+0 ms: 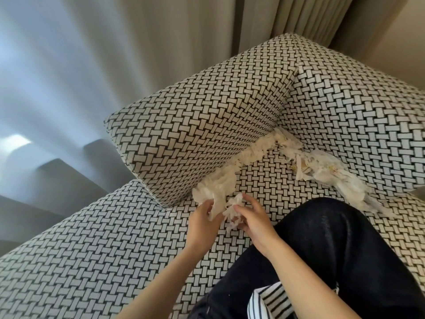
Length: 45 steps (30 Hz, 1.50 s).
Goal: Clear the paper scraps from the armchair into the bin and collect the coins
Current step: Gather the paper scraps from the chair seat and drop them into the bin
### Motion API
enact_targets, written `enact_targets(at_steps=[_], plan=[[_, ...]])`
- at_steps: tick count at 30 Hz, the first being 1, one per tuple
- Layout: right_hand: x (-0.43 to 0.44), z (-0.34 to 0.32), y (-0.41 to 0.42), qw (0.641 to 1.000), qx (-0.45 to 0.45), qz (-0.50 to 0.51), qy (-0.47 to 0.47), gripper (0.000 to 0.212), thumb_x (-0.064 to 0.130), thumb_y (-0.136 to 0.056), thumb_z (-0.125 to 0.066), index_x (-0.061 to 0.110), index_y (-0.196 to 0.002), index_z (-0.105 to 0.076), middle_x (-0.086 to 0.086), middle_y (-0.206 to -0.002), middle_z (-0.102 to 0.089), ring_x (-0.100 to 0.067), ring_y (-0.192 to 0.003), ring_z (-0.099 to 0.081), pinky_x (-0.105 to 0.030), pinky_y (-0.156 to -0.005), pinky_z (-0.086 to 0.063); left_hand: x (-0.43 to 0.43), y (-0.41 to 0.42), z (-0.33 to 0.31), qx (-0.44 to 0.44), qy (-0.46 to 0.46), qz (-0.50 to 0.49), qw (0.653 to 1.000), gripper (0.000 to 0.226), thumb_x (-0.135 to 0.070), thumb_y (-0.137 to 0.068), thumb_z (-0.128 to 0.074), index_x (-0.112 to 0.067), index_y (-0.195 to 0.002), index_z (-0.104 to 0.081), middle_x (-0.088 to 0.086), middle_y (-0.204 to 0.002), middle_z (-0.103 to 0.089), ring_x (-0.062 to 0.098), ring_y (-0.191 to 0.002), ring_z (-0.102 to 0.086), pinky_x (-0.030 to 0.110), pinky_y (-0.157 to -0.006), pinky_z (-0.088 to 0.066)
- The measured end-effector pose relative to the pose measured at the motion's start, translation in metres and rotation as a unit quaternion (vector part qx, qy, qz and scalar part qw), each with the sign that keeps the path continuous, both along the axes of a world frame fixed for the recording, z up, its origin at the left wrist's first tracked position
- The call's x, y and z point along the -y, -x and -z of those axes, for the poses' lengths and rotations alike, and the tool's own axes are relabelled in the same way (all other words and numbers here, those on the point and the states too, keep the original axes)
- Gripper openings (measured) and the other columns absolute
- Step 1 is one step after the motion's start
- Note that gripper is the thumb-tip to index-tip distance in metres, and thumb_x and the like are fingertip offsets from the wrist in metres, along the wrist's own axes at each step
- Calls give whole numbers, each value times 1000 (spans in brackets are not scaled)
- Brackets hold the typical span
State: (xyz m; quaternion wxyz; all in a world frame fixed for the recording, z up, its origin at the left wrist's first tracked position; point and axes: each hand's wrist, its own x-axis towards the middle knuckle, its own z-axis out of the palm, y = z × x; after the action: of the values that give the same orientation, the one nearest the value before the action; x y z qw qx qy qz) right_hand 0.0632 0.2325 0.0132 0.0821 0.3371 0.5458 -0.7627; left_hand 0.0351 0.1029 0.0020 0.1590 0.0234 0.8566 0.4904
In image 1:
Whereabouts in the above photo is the person's right hand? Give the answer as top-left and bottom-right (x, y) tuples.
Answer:
(232, 192), (283, 255)

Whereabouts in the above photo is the person's left hand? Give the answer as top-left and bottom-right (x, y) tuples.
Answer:
(184, 198), (227, 253)

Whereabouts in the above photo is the white paper wad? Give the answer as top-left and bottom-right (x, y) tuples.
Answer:
(207, 192), (248, 230)

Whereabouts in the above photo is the pile of white paper scraps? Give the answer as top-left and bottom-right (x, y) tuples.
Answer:
(192, 128), (398, 220)

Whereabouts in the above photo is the black white woven-pattern sofa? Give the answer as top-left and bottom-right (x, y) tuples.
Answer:
(0, 32), (425, 319)

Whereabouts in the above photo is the person's left forearm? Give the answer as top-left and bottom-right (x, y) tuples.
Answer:
(112, 244), (213, 319)

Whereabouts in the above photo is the person's striped shirt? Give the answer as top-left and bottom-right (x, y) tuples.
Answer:
(247, 281), (339, 319)

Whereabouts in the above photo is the sheer white curtain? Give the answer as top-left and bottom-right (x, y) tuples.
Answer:
(0, 0), (246, 258)

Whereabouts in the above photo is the pleated beige curtain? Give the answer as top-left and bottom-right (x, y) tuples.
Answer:
(237, 0), (411, 60)

